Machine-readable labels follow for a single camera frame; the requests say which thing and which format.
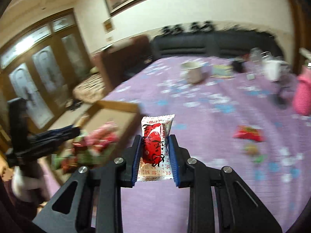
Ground pink snack packet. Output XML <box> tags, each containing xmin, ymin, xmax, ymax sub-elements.
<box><xmin>84</xmin><ymin>122</ymin><xmax>119</xmax><ymax>153</ymax></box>

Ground white red snack packet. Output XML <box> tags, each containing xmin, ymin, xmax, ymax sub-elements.
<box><xmin>138</xmin><ymin>114</ymin><xmax>175</xmax><ymax>182</ymax></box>

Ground green candy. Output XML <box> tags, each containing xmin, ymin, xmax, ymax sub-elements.
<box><xmin>244</xmin><ymin>143</ymin><xmax>266</xmax><ymax>164</ymax></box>

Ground red rectangular snack packet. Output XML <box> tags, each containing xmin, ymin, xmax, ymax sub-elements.
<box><xmin>233</xmin><ymin>125</ymin><xmax>264</xmax><ymax>142</ymax></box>

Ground white gloved left hand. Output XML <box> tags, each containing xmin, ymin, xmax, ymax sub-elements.
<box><xmin>11</xmin><ymin>162</ymin><xmax>50</xmax><ymax>205</ymax></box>

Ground cardboard box tray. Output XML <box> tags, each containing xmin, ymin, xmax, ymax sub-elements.
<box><xmin>45</xmin><ymin>100</ymin><xmax>142</xmax><ymax>186</ymax></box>

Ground wooden glass door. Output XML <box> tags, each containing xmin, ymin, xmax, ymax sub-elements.
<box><xmin>1</xmin><ymin>9</ymin><xmax>91</xmax><ymax>131</ymax></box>

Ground purple floral tablecloth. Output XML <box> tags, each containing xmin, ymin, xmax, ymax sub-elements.
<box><xmin>106</xmin><ymin>56</ymin><xmax>310</xmax><ymax>231</ymax></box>

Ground grey phone stand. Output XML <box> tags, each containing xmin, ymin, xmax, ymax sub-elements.
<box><xmin>271</xmin><ymin>73</ymin><xmax>292</xmax><ymax>110</ymax></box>

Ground brown armchair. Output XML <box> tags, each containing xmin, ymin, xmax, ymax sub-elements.
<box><xmin>92</xmin><ymin>35</ymin><xmax>152</xmax><ymax>93</ymax></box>

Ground pink knitted bottle cover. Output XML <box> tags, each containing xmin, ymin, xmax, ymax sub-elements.
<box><xmin>293</xmin><ymin>63</ymin><xmax>310</xmax><ymax>116</ymax></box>

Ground green booklet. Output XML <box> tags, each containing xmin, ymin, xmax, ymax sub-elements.
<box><xmin>211</xmin><ymin>65</ymin><xmax>233</xmax><ymax>78</ymax></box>

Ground black small cup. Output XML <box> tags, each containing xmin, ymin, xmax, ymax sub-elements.
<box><xmin>231</xmin><ymin>59</ymin><xmax>245</xmax><ymax>73</ymax></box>

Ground white ceramic mug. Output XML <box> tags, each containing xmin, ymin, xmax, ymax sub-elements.
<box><xmin>180</xmin><ymin>62</ymin><xmax>204</xmax><ymax>84</ymax></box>

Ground clear plastic container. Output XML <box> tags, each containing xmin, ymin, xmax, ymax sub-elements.
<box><xmin>250</xmin><ymin>47</ymin><xmax>263</xmax><ymax>74</ymax></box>

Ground white plastic jar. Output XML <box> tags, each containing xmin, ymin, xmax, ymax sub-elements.
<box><xmin>263</xmin><ymin>60</ymin><xmax>283</xmax><ymax>82</ymax></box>

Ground black leather sofa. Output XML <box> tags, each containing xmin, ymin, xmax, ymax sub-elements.
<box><xmin>150</xmin><ymin>30</ymin><xmax>284</xmax><ymax>60</ymax></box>

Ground small wall plaque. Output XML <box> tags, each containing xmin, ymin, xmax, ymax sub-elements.
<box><xmin>103</xmin><ymin>18</ymin><xmax>114</xmax><ymax>33</ymax></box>

